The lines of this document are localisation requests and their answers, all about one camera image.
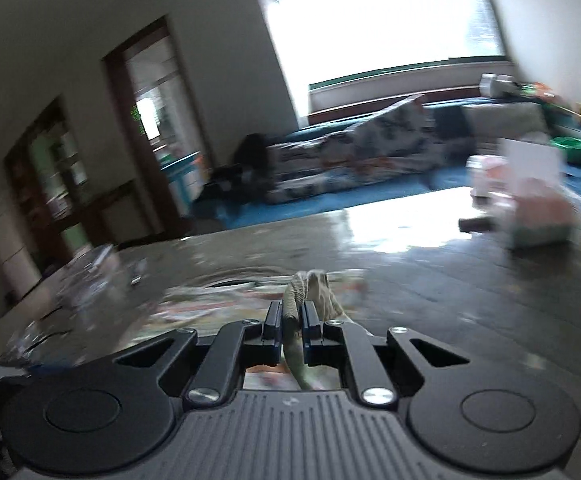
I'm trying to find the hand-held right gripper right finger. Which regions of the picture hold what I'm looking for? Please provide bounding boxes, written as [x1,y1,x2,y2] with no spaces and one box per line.
[301,300,471,407]

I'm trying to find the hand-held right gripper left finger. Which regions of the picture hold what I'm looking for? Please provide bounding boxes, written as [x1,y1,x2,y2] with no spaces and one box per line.
[113,300,284,408]

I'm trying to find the pastel patterned child's jacket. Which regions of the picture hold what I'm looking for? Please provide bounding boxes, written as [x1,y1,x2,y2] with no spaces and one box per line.
[158,269,371,392]

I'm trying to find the blue bed sheet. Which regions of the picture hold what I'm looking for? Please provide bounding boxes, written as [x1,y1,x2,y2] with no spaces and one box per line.
[195,160,581,235]

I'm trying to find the grey quilted star table cover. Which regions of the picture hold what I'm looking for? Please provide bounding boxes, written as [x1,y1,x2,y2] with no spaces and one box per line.
[0,187,581,480]

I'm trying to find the long butterfly print pillow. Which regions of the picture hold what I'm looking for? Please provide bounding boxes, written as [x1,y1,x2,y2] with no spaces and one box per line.
[264,135,371,206]

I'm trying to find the black bag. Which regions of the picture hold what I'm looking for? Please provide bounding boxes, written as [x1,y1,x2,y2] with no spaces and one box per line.
[204,132,272,202]

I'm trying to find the blue white cabinet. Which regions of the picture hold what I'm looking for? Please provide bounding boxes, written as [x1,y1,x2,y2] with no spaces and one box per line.
[159,152,207,217]

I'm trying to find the clear plastic holder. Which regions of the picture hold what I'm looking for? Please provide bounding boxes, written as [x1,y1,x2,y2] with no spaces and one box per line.
[58,244,124,313]

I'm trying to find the flat dark box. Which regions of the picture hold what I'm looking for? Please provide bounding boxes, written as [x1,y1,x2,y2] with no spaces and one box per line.
[457,215,502,234]

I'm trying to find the square butterfly print pillow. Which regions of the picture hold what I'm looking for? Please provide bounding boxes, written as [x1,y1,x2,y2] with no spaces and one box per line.
[341,94,449,188]

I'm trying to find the white pink wipes pack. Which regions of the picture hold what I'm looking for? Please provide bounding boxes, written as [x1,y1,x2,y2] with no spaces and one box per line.
[465,154,512,202]

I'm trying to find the teal sofa bed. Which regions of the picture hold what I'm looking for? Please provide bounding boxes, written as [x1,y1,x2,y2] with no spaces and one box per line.
[190,91,581,241]

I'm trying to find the pink green tissue pack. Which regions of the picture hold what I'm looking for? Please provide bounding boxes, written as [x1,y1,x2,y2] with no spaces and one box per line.
[499,139,577,252]

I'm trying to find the dark wooden display cabinet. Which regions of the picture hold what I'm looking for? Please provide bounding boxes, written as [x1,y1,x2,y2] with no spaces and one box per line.
[3,94,101,281]

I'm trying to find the grey pillow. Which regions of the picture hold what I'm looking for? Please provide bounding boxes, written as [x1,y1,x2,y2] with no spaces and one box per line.
[462,101,552,155]

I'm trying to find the white plush toy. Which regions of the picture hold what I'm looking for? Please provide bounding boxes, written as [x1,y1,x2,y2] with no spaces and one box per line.
[479,72,527,99]

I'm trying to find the green plastic basin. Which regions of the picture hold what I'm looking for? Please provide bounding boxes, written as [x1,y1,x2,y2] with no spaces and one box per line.
[549,136,581,164]

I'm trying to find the large window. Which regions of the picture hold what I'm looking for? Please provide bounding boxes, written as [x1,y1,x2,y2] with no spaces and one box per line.
[264,0,517,117]

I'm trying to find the colourful toys pile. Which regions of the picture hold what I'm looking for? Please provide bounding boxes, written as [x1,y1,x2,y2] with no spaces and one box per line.
[521,81,559,103]

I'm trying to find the dark wooden doorway frame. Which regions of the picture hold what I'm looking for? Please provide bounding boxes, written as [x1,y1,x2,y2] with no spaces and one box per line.
[101,15,216,241]

